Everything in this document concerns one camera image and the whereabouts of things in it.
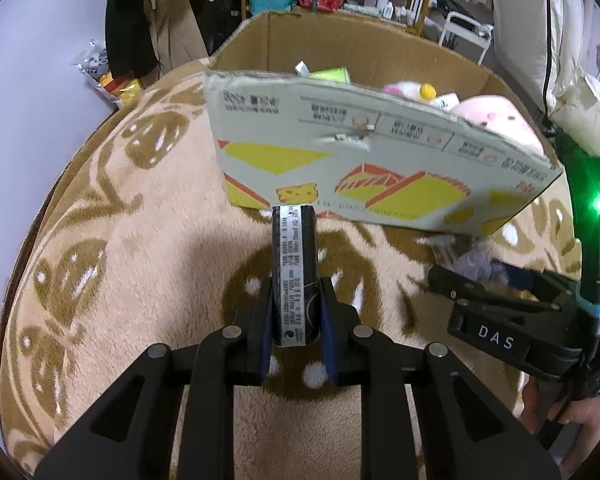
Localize cream folding sofa chair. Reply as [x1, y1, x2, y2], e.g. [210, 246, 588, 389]
[490, 0, 600, 158]

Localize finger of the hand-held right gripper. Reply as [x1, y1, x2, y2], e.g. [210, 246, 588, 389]
[427, 265, 561, 311]
[490, 259, 578, 301]

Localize person's right hand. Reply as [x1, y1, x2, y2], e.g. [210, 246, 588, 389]
[522, 375, 600, 480]

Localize printed cardboard box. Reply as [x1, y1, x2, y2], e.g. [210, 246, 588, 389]
[202, 10, 565, 238]

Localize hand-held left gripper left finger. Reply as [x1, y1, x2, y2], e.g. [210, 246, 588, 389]
[32, 275, 276, 480]

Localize black hanging pants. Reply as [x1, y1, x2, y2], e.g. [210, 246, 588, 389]
[105, 0, 158, 75]

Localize plastic bag of toys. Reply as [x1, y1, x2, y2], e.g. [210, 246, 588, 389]
[71, 40, 148, 111]

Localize black packet with white label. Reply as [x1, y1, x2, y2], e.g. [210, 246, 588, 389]
[271, 203, 320, 347]

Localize lavender plush toy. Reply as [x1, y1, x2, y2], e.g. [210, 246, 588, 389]
[417, 234, 508, 286]

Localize row of small cosmetic bottles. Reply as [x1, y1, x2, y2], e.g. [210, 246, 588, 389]
[380, 0, 418, 26]

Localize pale pink plush toy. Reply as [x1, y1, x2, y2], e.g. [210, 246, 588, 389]
[452, 95, 546, 158]

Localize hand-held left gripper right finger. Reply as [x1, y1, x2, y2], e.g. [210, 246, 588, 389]
[319, 277, 563, 480]

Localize green tissue pack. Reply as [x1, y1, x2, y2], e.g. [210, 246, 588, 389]
[310, 66, 352, 85]

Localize dark hanging clothing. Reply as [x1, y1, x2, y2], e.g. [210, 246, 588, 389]
[190, 0, 243, 58]

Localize white trolley cart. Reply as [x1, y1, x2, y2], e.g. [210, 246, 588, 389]
[437, 0, 496, 66]

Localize beige hanging coat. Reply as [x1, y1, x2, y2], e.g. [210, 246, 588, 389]
[147, 0, 213, 68]

